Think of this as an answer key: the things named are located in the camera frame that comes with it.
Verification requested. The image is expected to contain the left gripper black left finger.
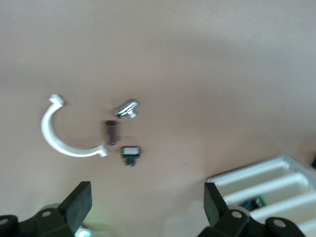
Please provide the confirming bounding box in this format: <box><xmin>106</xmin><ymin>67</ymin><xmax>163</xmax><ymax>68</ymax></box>
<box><xmin>0</xmin><ymin>181</ymin><xmax>92</xmax><ymax>237</ymax></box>

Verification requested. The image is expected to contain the white drawer cabinet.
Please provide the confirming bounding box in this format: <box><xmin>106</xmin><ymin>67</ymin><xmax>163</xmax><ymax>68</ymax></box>
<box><xmin>206</xmin><ymin>154</ymin><xmax>316</xmax><ymax>237</ymax></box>

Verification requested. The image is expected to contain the white cap black switch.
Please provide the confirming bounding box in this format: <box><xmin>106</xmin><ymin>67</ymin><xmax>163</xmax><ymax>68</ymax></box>
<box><xmin>120</xmin><ymin>146</ymin><xmax>142</xmax><ymax>167</ymax></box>

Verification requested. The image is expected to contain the white plastic drawer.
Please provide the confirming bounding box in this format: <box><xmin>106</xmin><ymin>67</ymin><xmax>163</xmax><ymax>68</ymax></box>
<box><xmin>293</xmin><ymin>217</ymin><xmax>316</xmax><ymax>237</ymax></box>
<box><xmin>223</xmin><ymin>172</ymin><xmax>311</xmax><ymax>205</ymax></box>
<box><xmin>246</xmin><ymin>191</ymin><xmax>316</xmax><ymax>222</ymax></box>
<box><xmin>209</xmin><ymin>158</ymin><xmax>292</xmax><ymax>192</ymax></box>

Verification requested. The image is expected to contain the blue green push button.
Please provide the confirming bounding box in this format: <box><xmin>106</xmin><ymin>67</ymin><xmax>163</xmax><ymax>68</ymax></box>
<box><xmin>243</xmin><ymin>196</ymin><xmax>266</xmax><ymax>210</ymax></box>

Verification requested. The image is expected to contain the silver metal fitting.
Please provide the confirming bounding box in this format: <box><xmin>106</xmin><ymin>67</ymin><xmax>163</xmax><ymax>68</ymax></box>
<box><xmin>115</xmin><ymin>98</ymin><xmax>139</xmax><ymax>119</ymax></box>

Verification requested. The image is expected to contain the white curved plastic clamp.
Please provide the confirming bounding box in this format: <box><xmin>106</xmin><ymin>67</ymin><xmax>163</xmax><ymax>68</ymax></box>
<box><xmin>40</xmin><ymin>93</ymin><xmax>109</xmax><ymax>158</ymax></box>

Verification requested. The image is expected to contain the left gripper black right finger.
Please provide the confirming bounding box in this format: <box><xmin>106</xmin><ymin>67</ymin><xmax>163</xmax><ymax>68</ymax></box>
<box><xmin>197</xmin><ymin>182</ymin><xmax>307</xmax><ymax>237</ymax></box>

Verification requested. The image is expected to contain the brown terminal block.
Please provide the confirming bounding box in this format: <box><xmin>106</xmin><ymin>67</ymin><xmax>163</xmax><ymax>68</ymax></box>
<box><xmin>105</xmin><ymin>120</ymin><xmax>118</xmax><ymax>146</ymax></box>

